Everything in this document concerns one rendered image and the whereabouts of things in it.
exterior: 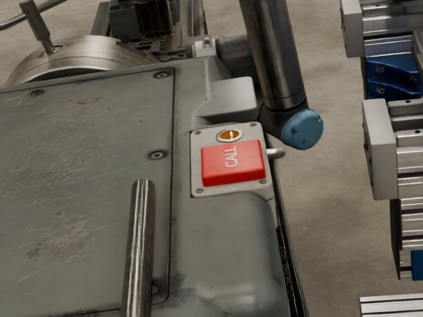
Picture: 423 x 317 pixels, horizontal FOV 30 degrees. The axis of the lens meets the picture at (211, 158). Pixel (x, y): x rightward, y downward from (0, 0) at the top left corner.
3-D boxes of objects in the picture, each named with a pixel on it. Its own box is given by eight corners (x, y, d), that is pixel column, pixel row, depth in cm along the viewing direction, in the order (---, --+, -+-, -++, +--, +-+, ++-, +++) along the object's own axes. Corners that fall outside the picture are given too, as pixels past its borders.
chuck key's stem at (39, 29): (64, 63, 121) (30, -5, 116) (67, 66, 119) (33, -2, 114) (51, 69, 121) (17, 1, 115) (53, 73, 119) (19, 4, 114)
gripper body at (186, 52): (136, 78, 155) (197, 70, 154) (134, 97, 148) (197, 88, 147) (129, 43, 151) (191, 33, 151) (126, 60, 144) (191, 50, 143)
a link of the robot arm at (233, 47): (281, 80, 146) (276, 38, 142) (222, 89, 147) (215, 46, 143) (276, 64, 153) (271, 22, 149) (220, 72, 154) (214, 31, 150)
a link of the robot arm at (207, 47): (221, 85, 147) (214, 44, 143) (196, 88, 147) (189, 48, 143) (219, 68, 153) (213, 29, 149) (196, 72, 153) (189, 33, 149)
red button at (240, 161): (267, 186, 75) (264, 167, 74) (204, 195, 75) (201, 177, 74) (262, 155, 80) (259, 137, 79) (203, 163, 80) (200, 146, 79)
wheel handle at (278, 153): (286, 160, 190) (285, 150, 189) (253, 164, 191) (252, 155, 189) (285, 154, 193) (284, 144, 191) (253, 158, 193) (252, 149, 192)
